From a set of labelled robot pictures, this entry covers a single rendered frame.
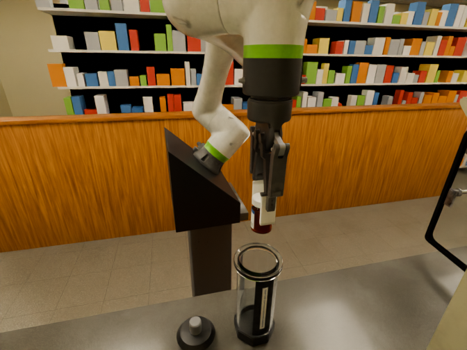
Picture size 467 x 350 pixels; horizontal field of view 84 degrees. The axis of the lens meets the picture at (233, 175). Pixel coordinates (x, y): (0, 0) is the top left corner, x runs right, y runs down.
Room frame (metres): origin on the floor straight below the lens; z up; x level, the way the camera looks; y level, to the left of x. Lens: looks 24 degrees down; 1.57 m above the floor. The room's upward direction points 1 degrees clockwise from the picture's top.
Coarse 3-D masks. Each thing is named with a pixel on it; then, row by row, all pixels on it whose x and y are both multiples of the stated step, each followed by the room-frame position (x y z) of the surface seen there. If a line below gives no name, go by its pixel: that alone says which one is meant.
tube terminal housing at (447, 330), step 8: (464, 280) 0.35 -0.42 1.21; (464, 288) 0.34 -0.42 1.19; (456, 296) 0.35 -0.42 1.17; (464, 296) 0.34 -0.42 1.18; (456, 304) 0.34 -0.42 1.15; (464, 304) 0.33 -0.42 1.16; (448, 312) 0.35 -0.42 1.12; (456, 312) 0.34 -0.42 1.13; (464, 312) 0.33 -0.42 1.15; (448, 320) 0.34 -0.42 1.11; (456, 320) 0.33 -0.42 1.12; (464, 320) 0.32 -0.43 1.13; (440, 328) 0.35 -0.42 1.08; (448, 328) 0.34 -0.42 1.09; (456, 328) 0.33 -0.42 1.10; (464, 328) 0.32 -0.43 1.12; (440, 336) 0.34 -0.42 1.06; (448, 336) 0.33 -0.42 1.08; (456, 336) 0.32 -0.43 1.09; (464, 336) 0.31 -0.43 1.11; (432, 344) 0.35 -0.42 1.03; (440, 344) 0.34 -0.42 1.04; (448, 344) 0.33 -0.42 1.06; (456, 344) 0.32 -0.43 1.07; (464, 344) 0.31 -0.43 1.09
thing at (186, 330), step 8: (192, 320) 0.41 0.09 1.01; (200, 320) 0.41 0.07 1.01; (208, 320) 0.44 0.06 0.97; (184, 328) 0.41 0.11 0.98; (192, 328) 0.40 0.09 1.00; (200, 328) 0.40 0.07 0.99; (208, 328) 0.41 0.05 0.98; (184, 336) 0.39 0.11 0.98; (192, 336) 0.39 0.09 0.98; (200, 336) 0.39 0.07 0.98; (208, 336) 0.39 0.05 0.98; (184, 344) 0.38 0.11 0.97; (192, 344) 0.37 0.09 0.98; (200, 344) 0.38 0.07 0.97; (208, 344) 0.38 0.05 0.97
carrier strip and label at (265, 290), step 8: (272, 280) 0.41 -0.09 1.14; (256, 288) 0.40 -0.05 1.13; (264, 288) 0.40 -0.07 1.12; (272, 288) 0.41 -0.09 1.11; (256, 296) 0.40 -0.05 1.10; (264, 296) 0.40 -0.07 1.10; (256, 304) 0.40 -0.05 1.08; (264, 304) 0.40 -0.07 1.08; (256, 312) 0.40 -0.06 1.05; (264, 312) 0.40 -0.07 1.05; (256, 320) 0.40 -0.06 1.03; (264, 320) 0.40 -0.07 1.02; (256, 328) 0.40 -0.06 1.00; (264, 328) 0.40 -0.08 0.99
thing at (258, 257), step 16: (240, 256) 0.46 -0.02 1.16; (256, 256) 0.49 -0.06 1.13; (272, 256) 0.46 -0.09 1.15; (256, 272) 0.40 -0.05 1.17; (272, 272) 0.40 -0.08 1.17; (240, 288) 0.42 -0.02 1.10; (240, 304) 0.42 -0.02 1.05; (272, 304) 0.42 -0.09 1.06; (240, 320) 0.42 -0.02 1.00; (272, 320) 0.43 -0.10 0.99; (256, 336) 0.40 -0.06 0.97
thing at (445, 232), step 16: (464, 160) 0.72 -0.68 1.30; (464, 176) 0.70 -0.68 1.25; (464, 192) 0.68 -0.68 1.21; (448, 208) 0.71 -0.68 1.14; (464, 208) 0.66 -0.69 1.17; (448, 224) 0.69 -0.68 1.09; (464, 224) 0.64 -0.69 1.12; (448, 240) 0.67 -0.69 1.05; (464, 240) 0.63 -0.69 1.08; (464, 256) 0.61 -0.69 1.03
